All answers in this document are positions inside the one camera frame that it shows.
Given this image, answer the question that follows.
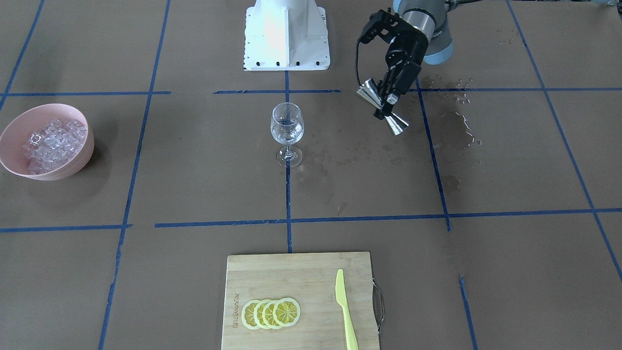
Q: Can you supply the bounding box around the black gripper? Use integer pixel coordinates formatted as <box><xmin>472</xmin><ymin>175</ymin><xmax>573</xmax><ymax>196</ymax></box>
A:
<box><xmin>374</xmin><ymin>22</ymin><xmax>429</xmax><ymax>120</ymax></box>

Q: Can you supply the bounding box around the steel double jigger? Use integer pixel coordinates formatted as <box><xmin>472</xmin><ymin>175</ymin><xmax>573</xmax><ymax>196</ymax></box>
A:
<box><xmin>356</xmin><ymin>78</ymin><xmax>410</xmax><ymax>136</ymax></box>

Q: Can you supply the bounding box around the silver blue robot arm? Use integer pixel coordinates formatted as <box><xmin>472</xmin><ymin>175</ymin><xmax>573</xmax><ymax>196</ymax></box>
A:
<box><xmin>359</xmin><ymin>0</ymin><xmax>471</xmax><ymax>120</ymax></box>

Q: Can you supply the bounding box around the clear wine glass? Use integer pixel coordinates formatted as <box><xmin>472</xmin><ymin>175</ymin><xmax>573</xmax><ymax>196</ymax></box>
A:
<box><xmin>270</xmin><ymin>102</ymin><xmax>304</xmax><ymax>168</ymax></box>

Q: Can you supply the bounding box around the pile of clear ice cubes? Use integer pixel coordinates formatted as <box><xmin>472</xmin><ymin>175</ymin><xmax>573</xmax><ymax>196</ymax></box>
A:
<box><xmin>23</xmin><ymin>118</ymin><xmax>87</xmax><ymax>175</ymax></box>

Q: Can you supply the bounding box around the bamboo cutting board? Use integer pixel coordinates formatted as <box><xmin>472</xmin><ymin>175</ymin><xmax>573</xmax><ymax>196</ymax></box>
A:
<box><xmin>221</xmin><ymin>252</ymin><xmax>380</xmax><ymax>350</ymax></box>

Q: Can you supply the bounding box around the yellow plastic knife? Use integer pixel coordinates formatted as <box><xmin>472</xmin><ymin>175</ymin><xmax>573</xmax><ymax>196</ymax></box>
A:
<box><xmin>335</xmin><ymin>269</ymin><xmax>359</xmax><ymax>350</ymax></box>

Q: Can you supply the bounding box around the pink bowl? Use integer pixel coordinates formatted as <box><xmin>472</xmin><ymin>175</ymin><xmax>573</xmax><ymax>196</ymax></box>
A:
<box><xmin>0</xmin><ymin>104</ymin><xmax>95</xmax><ymax>181</ymax></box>

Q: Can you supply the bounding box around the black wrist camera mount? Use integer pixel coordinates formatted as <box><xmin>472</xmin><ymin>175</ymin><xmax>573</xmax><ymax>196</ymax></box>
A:
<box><xmin>357</xmin><ymin>10</ymin><xmax>401</xmax><ymax>44</ymax></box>

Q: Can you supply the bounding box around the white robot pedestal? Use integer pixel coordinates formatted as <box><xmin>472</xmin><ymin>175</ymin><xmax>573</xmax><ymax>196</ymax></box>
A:
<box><xmin>243</xmin><ymin>0</ymin><xmax>331</xmax><ymax>71</ymax></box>

